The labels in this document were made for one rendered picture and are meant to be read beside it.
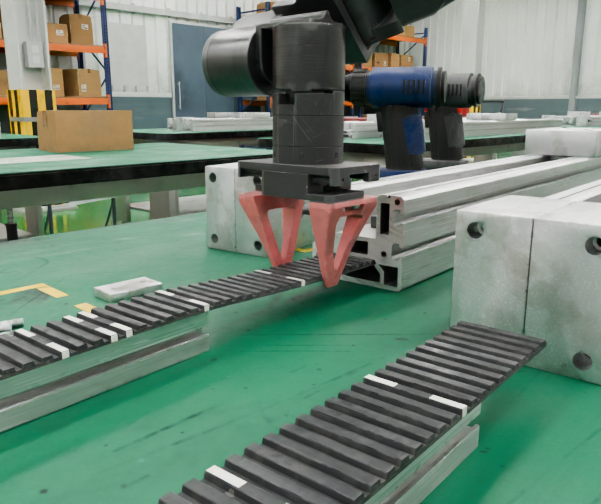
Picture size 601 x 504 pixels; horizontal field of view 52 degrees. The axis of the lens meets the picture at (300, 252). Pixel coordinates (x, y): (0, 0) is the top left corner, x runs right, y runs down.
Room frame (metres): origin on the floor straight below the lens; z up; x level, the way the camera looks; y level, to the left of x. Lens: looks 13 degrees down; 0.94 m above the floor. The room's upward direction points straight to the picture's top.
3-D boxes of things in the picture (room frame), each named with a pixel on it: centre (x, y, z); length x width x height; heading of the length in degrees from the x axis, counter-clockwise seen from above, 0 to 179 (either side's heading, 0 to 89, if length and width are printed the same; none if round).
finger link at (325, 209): (0.49, -0.02, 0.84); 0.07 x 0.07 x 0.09; 51
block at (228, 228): (0.71, 0.03, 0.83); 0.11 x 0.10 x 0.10; 54
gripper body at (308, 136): (0.50, -0.01, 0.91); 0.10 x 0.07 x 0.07; 51
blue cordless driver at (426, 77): (0.96, -0.12, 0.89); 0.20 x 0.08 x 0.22; 72
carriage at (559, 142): (1.06, -0.46, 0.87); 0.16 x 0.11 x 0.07; 140
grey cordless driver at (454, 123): (1.15, -0.23, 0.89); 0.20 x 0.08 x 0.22; 60
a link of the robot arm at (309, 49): (0.51, 0.00, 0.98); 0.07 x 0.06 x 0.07; 48
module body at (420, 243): (0.86, -0.31, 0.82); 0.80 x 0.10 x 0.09; 140
